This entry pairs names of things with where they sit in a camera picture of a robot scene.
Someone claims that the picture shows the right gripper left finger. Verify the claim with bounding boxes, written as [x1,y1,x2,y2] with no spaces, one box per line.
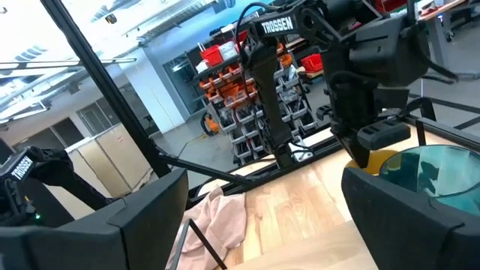
[0,167,190,270]

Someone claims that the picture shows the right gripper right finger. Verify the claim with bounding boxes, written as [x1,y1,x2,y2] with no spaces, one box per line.
[340,166,480,270]

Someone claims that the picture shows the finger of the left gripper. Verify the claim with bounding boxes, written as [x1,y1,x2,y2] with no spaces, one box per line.
[332,129,371,170]
[355,118,413,152]

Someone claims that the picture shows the teal plastic tumbler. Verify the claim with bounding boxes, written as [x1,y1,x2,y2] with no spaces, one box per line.
[378,145,480,218]

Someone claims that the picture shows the beige cabinet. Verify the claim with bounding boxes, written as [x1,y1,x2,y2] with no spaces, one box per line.
[64,122,155,199]

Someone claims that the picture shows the pink cloth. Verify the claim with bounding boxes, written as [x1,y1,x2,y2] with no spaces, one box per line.
[164,184,248,270]

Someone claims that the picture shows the parts bin shelving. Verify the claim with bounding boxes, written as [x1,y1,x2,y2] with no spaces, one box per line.
[193,29,327,166]

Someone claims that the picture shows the black frame clear-top shelf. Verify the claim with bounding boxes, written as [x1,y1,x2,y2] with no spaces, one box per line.
[168,217,229,270]

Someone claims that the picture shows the black metal table frame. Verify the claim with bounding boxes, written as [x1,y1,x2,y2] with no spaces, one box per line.
[39,0,480,211]

